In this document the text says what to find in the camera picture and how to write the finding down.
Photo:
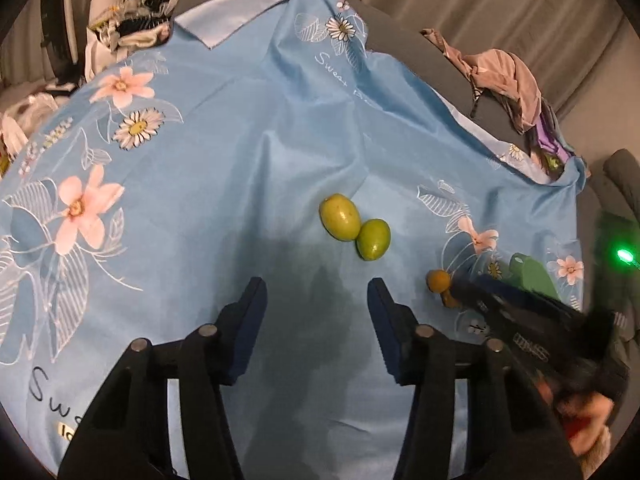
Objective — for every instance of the grey cushion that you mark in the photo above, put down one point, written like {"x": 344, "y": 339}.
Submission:
{"x": 621, "y": 180}

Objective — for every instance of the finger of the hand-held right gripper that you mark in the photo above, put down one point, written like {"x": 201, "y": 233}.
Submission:
{"x": 500, "y": 292}

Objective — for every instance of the black device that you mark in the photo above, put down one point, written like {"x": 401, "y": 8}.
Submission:
{"x": 57, "y": 30}

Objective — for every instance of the yellow-green jujube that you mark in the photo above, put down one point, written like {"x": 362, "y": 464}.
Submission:
{"x": 340, "y": 217}

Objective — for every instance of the pile of clothes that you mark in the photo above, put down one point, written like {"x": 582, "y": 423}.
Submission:
{"x": 132, "y": 20}

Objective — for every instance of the yellow tomato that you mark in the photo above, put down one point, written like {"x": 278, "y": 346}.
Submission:
{"x": 437, "y": 280}

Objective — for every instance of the blue floral blanket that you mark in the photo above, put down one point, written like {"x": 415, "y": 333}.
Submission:
{"x": 225, "y": 160}

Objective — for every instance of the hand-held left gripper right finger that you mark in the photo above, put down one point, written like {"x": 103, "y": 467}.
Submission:
{"x": 385, "y": 330}

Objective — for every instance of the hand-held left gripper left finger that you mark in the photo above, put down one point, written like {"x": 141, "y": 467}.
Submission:
{"x": 247, "y": 325}

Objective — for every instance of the green jujube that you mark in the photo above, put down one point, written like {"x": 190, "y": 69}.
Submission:
{"x": 373, "y": 239}

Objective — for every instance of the purple cloth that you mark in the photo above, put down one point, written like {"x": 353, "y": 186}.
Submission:
{"x": 547, "y": 140}

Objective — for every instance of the green plastic object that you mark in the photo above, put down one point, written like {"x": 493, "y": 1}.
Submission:
{"x": 535, "y": 275}

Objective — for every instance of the white patterned cloth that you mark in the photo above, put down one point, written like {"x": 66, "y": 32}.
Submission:
{"x": 20, "y": 120}

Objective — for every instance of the person's right hand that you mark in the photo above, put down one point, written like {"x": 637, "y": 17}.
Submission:
{"x": 592, "y": 410}

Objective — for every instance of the pink grey garment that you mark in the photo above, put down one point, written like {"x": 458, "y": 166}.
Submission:
{"x": 500, "y": 75}

